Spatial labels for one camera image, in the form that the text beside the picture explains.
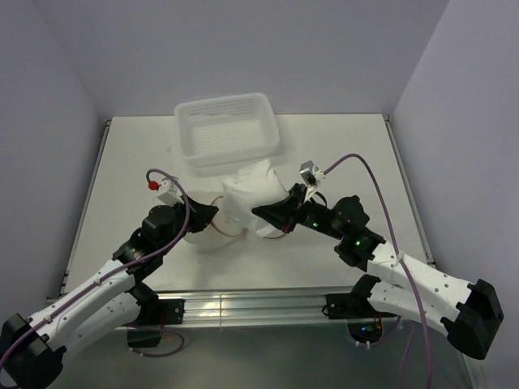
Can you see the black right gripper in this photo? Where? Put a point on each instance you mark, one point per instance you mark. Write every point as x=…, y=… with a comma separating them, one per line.
x=284, y=211

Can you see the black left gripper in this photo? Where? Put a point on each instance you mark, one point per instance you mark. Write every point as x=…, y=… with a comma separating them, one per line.
x=199, y=214

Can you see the white bra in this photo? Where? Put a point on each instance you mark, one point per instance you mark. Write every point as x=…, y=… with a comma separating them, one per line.
x=252, y=186

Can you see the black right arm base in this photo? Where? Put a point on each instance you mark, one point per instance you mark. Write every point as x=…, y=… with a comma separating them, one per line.
x=364, y=322

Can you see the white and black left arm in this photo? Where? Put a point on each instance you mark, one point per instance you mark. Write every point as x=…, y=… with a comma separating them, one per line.
x=34, y=349

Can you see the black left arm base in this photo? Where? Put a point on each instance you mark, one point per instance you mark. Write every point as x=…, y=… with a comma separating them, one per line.
x=155, y=315

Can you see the white perforated plastic basket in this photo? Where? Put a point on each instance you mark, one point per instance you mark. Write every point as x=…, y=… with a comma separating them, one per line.
x=226, y=130

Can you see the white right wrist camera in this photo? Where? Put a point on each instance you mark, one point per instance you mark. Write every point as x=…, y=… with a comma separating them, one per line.
x=311, y=175

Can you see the aluminium rail frame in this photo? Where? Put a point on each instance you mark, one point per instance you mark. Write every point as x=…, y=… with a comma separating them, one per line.
x=250, y=280

